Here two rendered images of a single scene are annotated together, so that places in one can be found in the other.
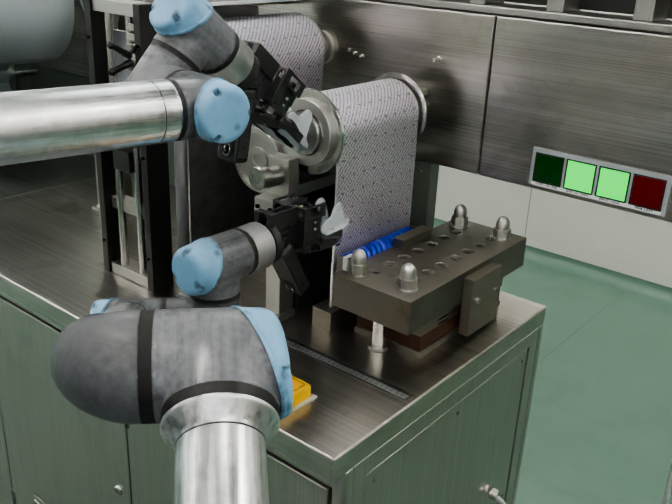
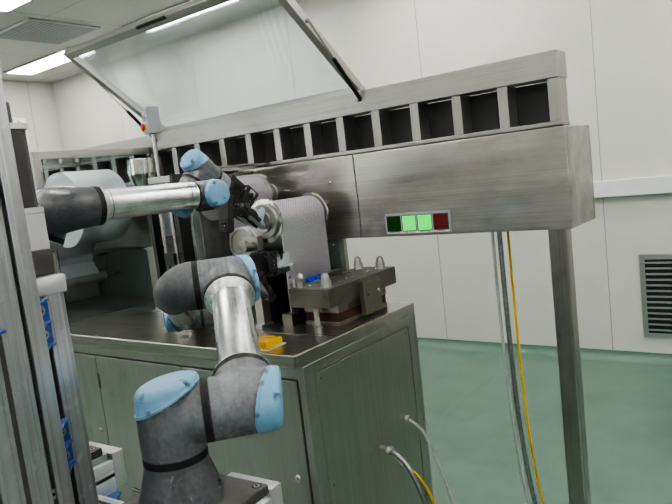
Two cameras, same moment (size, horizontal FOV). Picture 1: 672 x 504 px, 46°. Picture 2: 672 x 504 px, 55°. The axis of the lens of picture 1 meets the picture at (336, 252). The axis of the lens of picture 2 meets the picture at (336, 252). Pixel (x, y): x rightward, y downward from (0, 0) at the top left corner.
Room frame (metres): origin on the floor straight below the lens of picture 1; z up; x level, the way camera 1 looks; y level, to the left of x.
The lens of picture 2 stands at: (-0.82, -0.11, 1.37)
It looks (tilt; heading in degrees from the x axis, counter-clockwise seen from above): 7 degrees down; 359
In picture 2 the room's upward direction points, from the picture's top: 7 degrees counter-clockwise
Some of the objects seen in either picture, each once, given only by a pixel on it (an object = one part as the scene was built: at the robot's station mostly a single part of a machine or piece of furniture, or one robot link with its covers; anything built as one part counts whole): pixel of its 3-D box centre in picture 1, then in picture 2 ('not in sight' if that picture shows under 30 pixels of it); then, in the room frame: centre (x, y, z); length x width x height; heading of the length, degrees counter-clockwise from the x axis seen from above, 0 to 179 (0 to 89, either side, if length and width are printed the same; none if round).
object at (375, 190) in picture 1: (375, 199); (307, 254); (1.38, -0.07, 1.11); 0.23 x 0.01 x 0.18; 141
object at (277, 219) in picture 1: (287, 229); (259, 266); (1.19, 0.08, 1.12); 0.12 x 0.08 x 0.09; 141
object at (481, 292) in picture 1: (481, 299); (371, 295); (1.29, -0.27, 0.96); 0.10 x 0.03 x 0.11; 141
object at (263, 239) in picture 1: (250, 246); not in sight; (1.13, 0.13, 1.11); 0.08 x 0.05 x 0.08; 51
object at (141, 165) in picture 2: not in sight; (145, 166); (1.85, 0.55, 1.50); 0.14 x 0.14 x 0.06
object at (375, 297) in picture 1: (435, 269); (345, 285); (1.33, -0.18, 1.00); 0.40 x 0.16 x 0.06; 141
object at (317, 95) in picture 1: (310, 131); (265, 221); (1.32, 0.05, 1.25); 0.15 x 0.01 x 0.15; 51
